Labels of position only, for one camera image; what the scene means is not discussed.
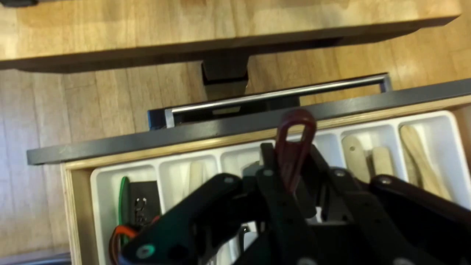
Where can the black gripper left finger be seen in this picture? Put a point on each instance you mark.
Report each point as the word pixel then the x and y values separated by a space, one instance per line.
pixel 196 221

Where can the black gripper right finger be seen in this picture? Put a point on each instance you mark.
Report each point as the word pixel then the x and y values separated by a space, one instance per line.
pixel 416 221

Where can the dark red stirring spoon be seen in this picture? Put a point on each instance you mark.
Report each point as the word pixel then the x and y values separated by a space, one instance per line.
pixel 293 162

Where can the wooden spoon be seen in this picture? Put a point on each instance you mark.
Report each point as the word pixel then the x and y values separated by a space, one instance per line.
pixel 354 156
pixel 421 156

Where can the black metal kitchen tool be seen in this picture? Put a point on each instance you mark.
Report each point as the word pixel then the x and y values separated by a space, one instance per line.
pixel 144 203

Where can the orange and black scissors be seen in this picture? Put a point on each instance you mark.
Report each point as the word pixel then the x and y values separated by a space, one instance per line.
pixel 113 243

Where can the white utensil tray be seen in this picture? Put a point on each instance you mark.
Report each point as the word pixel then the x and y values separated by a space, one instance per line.
pixel 104 196

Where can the wooden table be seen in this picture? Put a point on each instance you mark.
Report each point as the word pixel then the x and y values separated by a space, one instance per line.
pixel 147 34

